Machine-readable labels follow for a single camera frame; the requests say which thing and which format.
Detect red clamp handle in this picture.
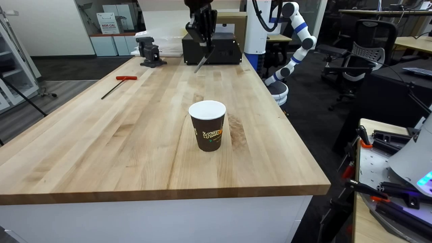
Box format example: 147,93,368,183
340,160,357,182

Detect grey marker pen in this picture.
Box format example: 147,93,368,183
193,45,213,74

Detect orange clamp handle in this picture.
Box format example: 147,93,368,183
356,125,375,151

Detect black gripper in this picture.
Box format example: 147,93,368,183
185,6,218,54

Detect small wooden table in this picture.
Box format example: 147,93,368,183
266,32,294,68

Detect low pale blue cabinets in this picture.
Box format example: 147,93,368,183
87,31,139,58

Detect black control box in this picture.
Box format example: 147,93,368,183
181,31,243,66

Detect chair caster base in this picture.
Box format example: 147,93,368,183
38,86,59,99

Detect white printed sign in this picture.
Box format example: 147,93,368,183
94,10,121,36

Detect black bench vise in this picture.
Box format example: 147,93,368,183
133,35,168,68

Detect black stand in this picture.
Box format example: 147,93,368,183
314,179,359,243

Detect white cabinet body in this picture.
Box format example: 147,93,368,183
0,193,314,243

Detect brown paper cup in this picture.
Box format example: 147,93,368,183
187,98,228,152

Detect grey keyboard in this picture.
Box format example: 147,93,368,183
401,64,432,79

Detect black clamp orange trigger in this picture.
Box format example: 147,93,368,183
344,178,422,210

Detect black desk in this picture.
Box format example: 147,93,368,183
333,58,432,156

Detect grey device blue light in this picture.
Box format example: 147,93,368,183
387,112,432,199

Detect white backdrop board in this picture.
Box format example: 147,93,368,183
133,0,248,58

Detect white shelf unit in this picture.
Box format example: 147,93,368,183
0,5,40,113

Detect black hanging cable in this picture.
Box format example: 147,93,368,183
249,0,283,33

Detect long far desk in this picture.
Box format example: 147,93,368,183
337,6,432,21

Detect black tripod leg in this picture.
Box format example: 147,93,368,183
0,72,48,118

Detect light wooden desk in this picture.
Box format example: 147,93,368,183
393,33,432,55

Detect white blue column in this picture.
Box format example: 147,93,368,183
243,0,272,72

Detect red T-handle hex key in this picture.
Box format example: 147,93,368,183
98,74,139,101

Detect grey metal plate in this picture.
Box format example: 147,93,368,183
356,139,432,240

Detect black mesh office chair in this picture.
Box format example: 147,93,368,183
321,17,399,112

